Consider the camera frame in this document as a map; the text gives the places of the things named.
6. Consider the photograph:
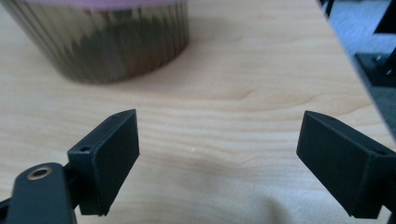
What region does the gold ribbed tub pink lid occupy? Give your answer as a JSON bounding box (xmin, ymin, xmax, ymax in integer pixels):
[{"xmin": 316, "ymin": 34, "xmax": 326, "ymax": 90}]
[{"xmin": 0, "ymin": 0, "xmax": 191, "ymax": 85}]

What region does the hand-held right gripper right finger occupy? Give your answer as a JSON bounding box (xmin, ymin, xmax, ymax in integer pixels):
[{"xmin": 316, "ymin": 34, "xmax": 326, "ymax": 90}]
[{"xmin": 296, "ymin": 110, "xmax": 396, "ymax": 219}]

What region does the black metal stand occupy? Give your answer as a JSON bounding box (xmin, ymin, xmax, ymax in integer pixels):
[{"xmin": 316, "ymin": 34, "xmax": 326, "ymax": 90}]
[{"xmin": 354, "ymin": 46, "xmax": 396, "ymax": 89}]

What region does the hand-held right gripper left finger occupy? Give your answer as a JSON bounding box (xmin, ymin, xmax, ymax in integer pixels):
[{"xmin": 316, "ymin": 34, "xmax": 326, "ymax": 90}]
[{"xmin": 67, "ymin": 108, "xmax": 140, "ymax": 217}]

